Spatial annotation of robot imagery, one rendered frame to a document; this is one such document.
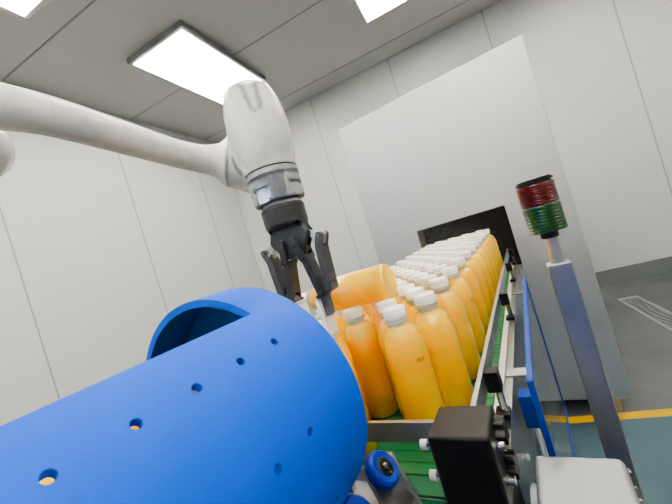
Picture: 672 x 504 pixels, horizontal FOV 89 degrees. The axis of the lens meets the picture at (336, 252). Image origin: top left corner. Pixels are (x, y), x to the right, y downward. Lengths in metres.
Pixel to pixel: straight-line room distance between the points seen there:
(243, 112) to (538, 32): 4.58
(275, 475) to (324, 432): 0.06
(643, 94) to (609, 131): 0.43
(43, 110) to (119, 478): 0.56
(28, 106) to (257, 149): 0.33
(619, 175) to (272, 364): 4.66
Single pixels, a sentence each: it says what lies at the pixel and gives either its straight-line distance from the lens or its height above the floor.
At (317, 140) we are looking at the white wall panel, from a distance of 5.07.
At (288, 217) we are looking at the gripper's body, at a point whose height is 1.31.
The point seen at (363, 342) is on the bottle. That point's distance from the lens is 0.69.
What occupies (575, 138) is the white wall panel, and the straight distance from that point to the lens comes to 4.75.
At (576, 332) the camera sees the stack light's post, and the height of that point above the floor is 0.97.
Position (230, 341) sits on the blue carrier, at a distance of 0.31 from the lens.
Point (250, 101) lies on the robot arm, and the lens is 0.60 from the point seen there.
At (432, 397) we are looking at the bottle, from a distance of 0.62.
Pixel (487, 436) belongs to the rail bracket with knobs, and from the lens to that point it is 0.45.
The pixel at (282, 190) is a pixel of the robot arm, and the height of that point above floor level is 1.36.
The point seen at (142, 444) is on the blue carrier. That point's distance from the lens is 0.25.
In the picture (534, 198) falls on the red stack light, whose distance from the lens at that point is 0.71.
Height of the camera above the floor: 1.24
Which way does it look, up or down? level
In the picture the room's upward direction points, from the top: 17 degrees counter-clockwise
